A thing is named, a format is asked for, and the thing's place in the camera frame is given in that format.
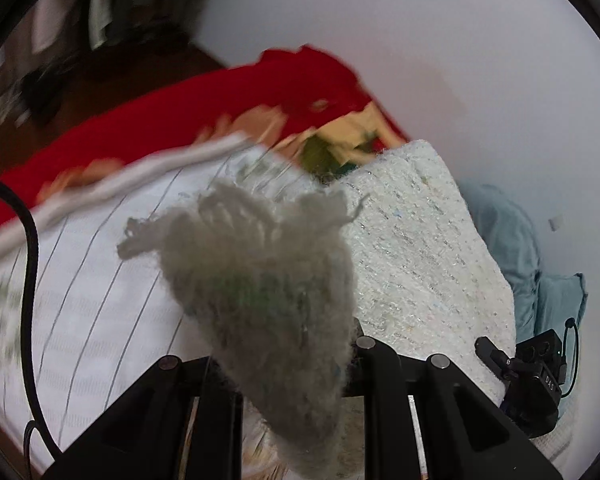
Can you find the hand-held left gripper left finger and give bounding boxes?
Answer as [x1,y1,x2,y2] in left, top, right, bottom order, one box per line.
[40,355,244,480]

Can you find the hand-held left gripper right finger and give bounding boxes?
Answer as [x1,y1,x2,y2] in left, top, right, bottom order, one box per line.
[347,322,546,480]

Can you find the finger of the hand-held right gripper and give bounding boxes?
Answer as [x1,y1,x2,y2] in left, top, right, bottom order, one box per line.
[474,336,517,382]

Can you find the white knit sweater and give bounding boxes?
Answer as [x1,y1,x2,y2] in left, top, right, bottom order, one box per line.
[117,140,517,480]

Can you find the teal cloth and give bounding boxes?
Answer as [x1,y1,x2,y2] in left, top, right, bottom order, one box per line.
[462,182,590,356]

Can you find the white striped bed sheet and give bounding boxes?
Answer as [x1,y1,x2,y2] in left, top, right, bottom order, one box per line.
[0,132,326,466]

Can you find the red patterned blanket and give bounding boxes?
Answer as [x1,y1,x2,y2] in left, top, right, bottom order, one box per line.
[0,46,412,241]

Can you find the thick black cable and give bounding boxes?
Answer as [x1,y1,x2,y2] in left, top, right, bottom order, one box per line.
[0,177,65,480]

